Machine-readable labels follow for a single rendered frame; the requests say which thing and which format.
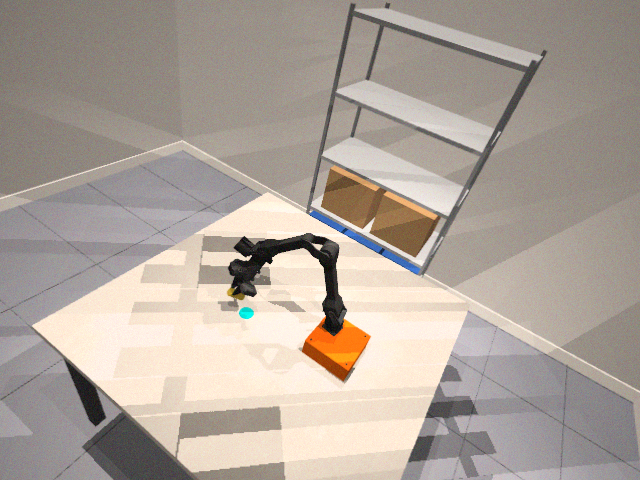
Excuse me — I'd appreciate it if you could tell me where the yellow cylinder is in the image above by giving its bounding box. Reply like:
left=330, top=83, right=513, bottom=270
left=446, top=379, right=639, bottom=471
left=227, top=288, right=245, bottom=300

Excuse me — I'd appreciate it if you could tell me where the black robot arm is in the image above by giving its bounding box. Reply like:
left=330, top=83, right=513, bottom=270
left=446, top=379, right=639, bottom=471
left=228, top=233, right=347, bottom=336

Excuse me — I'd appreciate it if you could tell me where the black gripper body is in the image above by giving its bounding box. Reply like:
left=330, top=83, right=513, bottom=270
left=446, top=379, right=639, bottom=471
left=233, top=258, right=261, bottom=297

